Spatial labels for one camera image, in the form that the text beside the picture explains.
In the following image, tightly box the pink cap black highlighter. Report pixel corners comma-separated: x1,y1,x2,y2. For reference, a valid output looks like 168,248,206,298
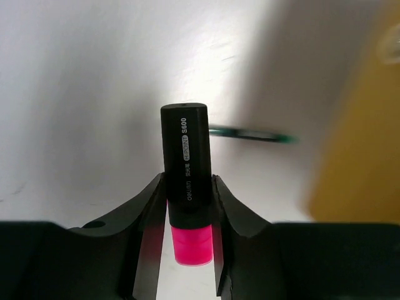
161,103,213,266

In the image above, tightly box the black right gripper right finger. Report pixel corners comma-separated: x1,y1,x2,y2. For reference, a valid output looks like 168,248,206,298
212,176,399,299

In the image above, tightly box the green gel pen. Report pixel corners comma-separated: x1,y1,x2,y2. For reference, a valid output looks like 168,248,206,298
209,126,297,144

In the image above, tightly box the round cream drawer organizer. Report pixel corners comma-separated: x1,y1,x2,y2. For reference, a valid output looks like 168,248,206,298
307,1,399,224

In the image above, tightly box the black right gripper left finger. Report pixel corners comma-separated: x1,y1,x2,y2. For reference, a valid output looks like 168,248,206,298
1,175,166,299

